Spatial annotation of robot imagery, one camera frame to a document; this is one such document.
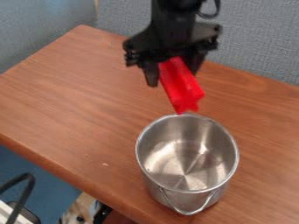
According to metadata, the black cable loop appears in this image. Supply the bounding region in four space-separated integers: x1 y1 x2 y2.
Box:
0 172 37 224

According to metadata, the red plastic block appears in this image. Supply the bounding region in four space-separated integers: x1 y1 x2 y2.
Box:
159 57 205 114

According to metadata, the metal pot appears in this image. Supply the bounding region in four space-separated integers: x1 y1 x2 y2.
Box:
135 114 239 215

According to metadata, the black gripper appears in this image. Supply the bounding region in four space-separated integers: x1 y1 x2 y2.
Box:
123 0 221 88

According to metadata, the grey device under table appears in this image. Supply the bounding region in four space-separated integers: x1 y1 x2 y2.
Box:
0 200 41 224

